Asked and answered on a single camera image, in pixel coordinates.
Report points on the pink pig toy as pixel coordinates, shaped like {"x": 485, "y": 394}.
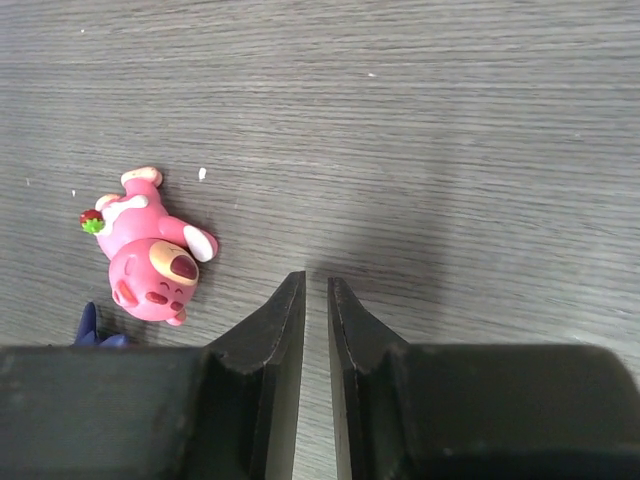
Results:
{"x": 154, "y": 257}

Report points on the red yellow bird toy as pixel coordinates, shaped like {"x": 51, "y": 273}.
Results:
{"x": 87, "y": 334}

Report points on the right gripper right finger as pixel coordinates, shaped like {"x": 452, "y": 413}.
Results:
{"x": 475, "y": 411}

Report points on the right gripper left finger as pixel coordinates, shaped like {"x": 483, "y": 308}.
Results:
{"x": 227, "y": 410}

